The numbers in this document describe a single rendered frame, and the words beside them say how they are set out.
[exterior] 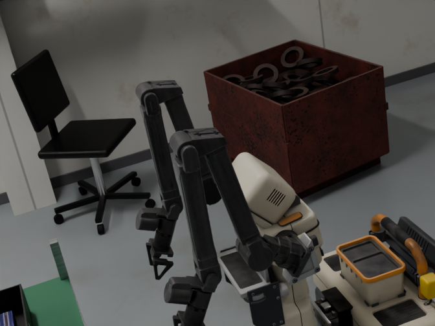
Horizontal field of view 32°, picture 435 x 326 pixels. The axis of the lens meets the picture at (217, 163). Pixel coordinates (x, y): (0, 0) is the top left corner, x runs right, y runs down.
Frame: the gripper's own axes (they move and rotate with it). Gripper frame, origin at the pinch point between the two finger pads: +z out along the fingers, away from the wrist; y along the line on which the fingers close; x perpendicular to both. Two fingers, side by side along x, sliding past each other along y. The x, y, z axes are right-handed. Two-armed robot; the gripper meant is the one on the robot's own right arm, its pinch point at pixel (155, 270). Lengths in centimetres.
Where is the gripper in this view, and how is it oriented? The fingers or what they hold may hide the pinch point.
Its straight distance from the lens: 253.7
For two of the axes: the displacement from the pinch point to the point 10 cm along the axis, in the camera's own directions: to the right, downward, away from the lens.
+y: 2.7, 3.6, -8.9
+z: -2.4, 9.2, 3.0
